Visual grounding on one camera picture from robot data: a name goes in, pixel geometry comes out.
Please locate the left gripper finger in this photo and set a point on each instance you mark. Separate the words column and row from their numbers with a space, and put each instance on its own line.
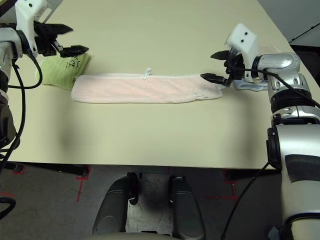
column 73, row 51
column 61, row 28

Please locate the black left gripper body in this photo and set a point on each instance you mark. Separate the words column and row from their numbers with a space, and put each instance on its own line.
column 46, row 40

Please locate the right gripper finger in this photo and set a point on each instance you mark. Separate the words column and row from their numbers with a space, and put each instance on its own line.
column 213, row 78
column 221, row 55

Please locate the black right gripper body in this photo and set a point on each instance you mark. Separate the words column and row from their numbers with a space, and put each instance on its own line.
column 236, row 67

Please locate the pink fluffy towel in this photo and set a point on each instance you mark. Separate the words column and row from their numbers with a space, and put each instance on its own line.
column 137, row 87

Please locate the light blue folded towel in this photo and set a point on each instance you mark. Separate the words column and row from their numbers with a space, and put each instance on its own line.
column 250, row 86

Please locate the green folded towel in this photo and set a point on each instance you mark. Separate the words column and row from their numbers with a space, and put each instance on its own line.
column 57, row 72

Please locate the black stand rod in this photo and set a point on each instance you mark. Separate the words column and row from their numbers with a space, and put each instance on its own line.
column 312, row 27

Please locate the grey robot left leg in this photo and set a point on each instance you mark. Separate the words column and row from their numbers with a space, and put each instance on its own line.
column 112, row 212

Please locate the grey robot torso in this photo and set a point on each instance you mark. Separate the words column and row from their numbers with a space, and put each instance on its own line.
column 130, row 237

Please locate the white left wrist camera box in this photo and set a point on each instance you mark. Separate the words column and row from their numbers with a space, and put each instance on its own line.
column 25, row 15

